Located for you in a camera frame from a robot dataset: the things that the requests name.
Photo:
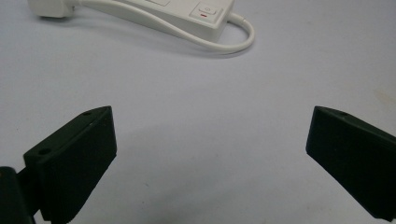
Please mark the white power plug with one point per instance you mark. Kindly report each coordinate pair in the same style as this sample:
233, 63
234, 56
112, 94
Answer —
51, 6

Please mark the white power strip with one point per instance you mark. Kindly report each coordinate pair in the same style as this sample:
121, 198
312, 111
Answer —
199, 15
174, 29

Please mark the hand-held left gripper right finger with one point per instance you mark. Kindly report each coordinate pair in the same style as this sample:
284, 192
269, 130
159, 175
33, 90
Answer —
355, 155

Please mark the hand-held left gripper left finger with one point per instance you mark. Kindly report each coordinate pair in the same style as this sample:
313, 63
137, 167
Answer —
71, 161

